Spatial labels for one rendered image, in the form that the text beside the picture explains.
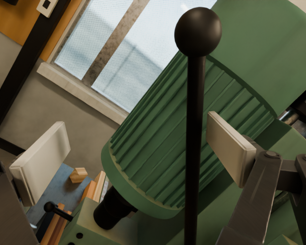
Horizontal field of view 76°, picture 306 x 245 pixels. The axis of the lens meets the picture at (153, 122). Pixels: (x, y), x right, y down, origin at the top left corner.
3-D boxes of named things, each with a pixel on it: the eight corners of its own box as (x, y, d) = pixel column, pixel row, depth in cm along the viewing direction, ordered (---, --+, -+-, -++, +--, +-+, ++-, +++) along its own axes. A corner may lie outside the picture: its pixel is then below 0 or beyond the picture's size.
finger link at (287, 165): (272, 176, 10) (327, 171, 10) (230, 134, 15) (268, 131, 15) (267, 198, 11) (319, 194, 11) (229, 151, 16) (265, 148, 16)
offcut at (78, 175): (72, 183, 64) (78, 175, 63) (69, 176, 66) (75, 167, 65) (81, 182, 67) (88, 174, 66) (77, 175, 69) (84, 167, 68)
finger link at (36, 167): (35, 207, 12) (22, 208, 12) (71, 149, 19) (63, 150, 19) (20, 166, 11) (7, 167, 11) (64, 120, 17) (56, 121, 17)
